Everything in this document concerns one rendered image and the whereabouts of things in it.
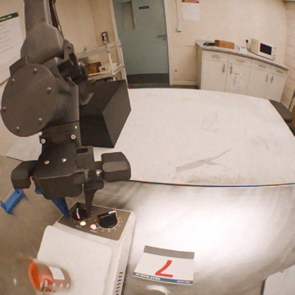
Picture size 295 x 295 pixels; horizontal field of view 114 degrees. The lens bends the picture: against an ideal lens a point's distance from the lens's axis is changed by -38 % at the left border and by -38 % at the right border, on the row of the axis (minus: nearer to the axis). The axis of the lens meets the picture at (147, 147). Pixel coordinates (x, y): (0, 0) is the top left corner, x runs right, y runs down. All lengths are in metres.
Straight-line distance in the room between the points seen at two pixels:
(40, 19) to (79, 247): 0.33
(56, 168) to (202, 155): 0.33
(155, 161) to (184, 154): 0.07
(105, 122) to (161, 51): 2.64
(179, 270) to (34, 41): 0.39
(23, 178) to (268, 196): 0.46
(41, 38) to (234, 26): 3.01
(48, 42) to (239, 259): 0.45
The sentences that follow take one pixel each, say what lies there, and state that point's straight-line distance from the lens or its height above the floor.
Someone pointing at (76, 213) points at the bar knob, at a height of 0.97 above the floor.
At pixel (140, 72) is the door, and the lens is 3.12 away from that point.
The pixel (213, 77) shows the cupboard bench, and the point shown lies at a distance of 2.51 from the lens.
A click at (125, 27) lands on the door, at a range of 3.03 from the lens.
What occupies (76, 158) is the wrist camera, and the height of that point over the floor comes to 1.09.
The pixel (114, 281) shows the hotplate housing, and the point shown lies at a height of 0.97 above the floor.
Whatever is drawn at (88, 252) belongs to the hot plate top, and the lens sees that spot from 0.22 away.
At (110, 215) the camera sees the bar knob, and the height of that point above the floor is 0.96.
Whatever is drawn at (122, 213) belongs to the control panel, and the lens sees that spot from 0.28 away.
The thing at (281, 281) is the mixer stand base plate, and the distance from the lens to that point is 0.38.
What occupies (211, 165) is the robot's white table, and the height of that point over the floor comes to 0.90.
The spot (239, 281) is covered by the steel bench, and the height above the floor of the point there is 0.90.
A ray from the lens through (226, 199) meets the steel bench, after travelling 0.34.
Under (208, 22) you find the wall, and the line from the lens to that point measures 2.96.
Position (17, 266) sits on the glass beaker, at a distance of 0.22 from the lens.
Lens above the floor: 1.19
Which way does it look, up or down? 45 degrees down
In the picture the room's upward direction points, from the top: 8 degrees counter-clockwise
